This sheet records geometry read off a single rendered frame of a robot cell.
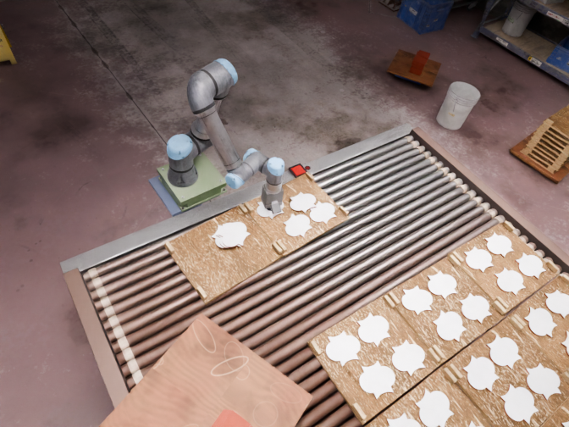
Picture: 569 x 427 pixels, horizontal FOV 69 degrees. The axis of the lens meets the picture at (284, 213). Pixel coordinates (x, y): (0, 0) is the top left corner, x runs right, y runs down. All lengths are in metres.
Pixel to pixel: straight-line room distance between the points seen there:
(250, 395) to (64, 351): 1.56
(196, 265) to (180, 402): 0.59
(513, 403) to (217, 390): 1.11
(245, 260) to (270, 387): 0.58
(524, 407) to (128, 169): 2.99
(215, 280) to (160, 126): 2.32
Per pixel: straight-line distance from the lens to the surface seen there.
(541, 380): 2.03
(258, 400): 1.52
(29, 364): 2.88
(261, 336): 1.72
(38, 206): 3.50
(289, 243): 1.92
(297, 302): 1.79
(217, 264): 1.84
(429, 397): 1.77
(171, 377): 1.55
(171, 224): 2.00
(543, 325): 2.16
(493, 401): 1.90
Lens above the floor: 2.52
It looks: 52 degrees down
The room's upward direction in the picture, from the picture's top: 10 degrees clockwise
